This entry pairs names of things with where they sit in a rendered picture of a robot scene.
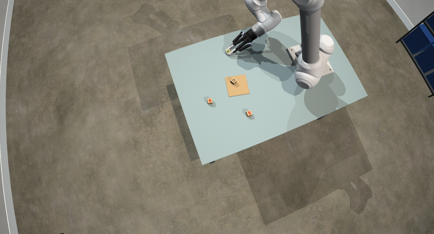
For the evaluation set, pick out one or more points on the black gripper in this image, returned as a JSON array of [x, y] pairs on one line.
[[248, 37]]

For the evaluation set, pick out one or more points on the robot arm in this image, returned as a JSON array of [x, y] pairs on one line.
[[316, 48]]

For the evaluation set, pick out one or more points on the tan flat mat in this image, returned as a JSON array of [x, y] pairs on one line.
[[239, 88]]

